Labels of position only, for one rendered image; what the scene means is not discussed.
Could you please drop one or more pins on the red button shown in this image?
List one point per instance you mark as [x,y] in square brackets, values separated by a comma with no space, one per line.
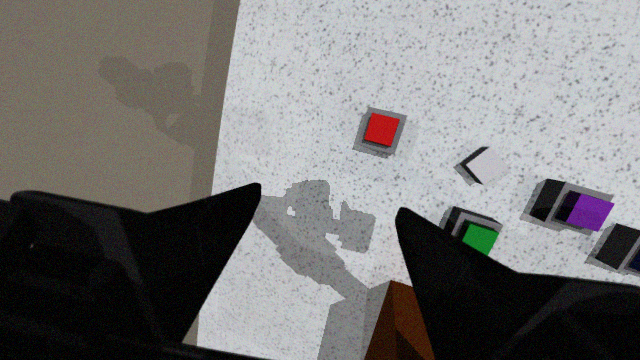
[382,129]

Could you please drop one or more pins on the green button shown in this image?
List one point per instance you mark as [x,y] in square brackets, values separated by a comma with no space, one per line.
[479,231]

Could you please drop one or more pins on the purple button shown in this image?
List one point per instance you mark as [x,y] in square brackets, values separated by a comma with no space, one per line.
[573,207]

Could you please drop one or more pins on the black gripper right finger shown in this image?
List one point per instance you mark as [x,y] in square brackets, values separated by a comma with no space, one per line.
[475,308]

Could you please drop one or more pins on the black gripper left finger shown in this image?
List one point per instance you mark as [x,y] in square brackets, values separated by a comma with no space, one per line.
[173,257]

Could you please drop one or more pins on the blue button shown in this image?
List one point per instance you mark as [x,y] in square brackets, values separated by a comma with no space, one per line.
[621,250]

